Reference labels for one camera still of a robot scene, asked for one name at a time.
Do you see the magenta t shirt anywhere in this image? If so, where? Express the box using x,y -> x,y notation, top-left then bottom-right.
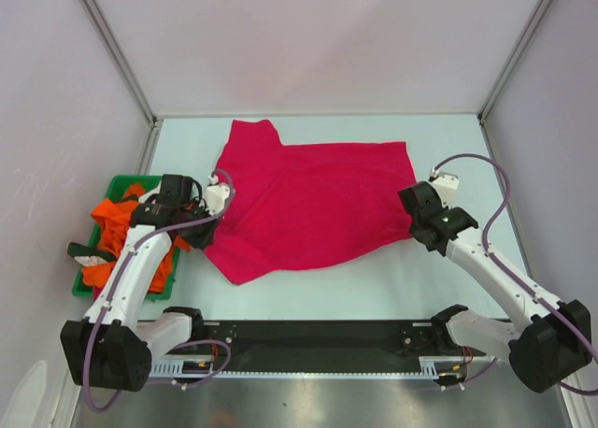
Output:
205,120 -> 416,285

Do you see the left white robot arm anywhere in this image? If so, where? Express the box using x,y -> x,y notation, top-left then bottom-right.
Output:
60,170 -> 234,392

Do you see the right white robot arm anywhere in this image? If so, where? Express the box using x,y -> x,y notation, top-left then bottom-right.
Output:
398,178 -> 593,392

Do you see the orange t shirt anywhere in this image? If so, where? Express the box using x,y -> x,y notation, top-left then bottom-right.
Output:
80,176 -> 191,298

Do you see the black white garment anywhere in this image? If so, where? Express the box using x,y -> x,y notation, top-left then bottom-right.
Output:
67,242 -> 109,266

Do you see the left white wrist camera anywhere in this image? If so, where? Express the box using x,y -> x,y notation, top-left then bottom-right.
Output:
203,168 -> 235,215

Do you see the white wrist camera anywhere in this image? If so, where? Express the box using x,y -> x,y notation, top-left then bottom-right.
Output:
428,168 -> 460,208
203,168 -> 235,215

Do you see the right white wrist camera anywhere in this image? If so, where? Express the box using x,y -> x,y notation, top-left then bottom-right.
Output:
428,168 -> 460,208

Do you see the white slotted cable duct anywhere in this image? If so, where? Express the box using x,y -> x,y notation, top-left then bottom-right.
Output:
149,355 -> 468,378

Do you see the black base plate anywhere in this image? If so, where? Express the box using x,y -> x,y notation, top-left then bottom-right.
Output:
153,319 -> 487,374

